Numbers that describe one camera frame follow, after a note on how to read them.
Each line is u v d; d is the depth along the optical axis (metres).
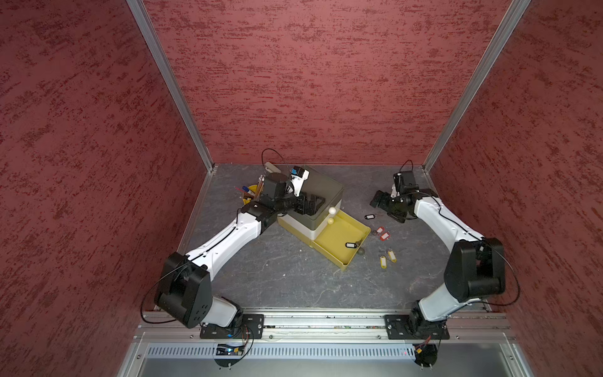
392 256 0.90
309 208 0.71
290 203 0.70
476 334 0.74
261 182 0.62
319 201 0.75
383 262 0.89
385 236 0.95
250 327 0.74
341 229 0.95
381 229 0.98
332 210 0.82
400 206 0.66
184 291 0.41
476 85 0.89
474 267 0.45
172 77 0.87
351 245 0.93
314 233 0.83
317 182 0.87
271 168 1.17
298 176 0.70
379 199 0.82
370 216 1.01
